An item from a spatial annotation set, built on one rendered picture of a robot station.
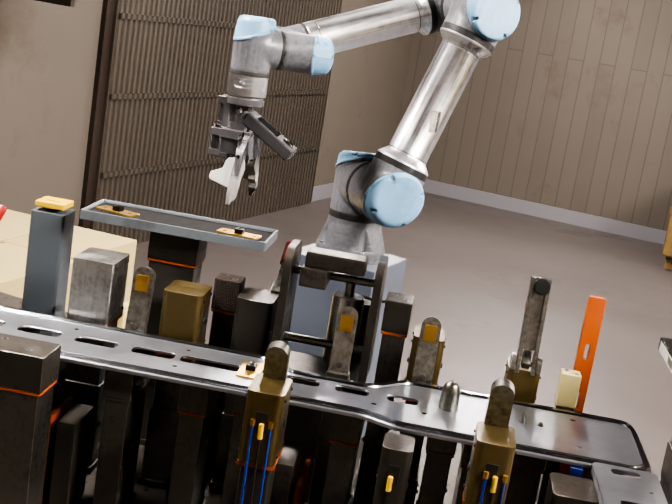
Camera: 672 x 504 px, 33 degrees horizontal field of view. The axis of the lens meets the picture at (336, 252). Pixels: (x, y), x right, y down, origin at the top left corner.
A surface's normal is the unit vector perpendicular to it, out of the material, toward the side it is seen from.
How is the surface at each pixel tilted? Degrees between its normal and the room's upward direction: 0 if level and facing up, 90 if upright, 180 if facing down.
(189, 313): 90
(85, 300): 90
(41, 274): 90
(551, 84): 90
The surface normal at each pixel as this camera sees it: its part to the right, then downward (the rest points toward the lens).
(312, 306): -0.40, 0.14
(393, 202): 0.29, 0.37
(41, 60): 0.90, 0.22
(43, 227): -0.12, 0.19
